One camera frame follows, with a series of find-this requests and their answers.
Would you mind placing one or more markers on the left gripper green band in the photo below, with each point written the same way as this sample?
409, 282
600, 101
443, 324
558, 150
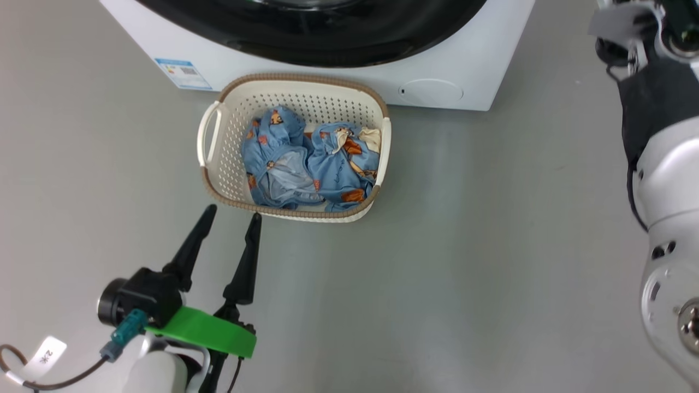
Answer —
207, 330

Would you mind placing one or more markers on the blue cartoon print garment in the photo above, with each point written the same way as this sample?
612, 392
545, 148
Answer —
276, 158
341, 174

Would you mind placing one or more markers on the dark round washing machine door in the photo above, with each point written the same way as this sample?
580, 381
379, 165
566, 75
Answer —
327, 38

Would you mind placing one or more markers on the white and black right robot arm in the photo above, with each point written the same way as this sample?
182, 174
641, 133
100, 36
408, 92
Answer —
669, 191

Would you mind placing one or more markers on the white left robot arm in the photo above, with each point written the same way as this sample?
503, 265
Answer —
158, 371

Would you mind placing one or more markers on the cream perforated laundry basket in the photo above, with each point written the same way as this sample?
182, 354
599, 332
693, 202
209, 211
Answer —
229, 164

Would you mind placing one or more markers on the white front-load washing machine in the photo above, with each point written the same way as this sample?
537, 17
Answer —
475, 60

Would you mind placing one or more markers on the blue energy label sticker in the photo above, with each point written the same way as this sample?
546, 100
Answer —
183, 73

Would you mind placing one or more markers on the round white filter cover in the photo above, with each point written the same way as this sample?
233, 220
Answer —
434, 90

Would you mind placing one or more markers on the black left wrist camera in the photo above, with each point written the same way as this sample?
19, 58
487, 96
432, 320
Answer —
147, 295

